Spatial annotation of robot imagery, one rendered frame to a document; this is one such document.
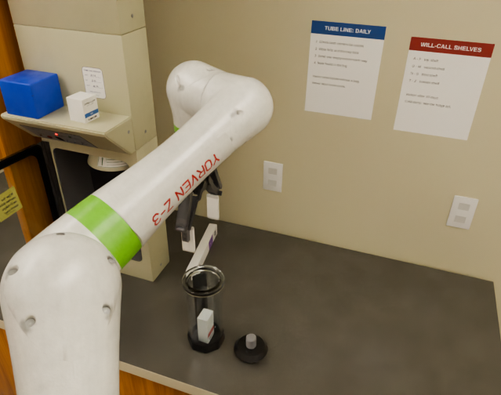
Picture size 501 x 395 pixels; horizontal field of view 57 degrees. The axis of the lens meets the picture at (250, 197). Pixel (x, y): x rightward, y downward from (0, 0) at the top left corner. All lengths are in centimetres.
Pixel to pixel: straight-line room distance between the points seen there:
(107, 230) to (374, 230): 115
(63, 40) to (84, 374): 93
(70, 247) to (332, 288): 112
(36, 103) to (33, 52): 16
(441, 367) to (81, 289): 108
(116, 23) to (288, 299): 91
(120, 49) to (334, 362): 97
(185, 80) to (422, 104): 79
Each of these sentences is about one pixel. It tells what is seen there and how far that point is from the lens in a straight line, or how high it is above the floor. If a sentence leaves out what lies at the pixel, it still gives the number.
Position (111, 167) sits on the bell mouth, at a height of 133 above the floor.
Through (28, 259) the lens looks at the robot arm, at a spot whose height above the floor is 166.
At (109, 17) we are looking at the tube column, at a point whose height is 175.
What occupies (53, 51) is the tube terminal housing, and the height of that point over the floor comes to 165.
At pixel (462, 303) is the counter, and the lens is 160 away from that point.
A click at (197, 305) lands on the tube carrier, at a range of 120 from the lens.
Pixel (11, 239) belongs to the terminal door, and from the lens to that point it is 149.
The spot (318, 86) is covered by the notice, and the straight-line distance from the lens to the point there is 147.
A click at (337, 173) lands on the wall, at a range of 157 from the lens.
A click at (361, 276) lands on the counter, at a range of 159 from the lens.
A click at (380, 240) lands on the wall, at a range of 168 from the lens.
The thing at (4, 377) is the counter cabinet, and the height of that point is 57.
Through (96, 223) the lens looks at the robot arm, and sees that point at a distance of 67.
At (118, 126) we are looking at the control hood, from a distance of 119.
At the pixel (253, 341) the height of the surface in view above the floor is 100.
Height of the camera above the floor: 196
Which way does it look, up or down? 32 degrees down
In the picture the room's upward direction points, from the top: 1 degrees clockwise
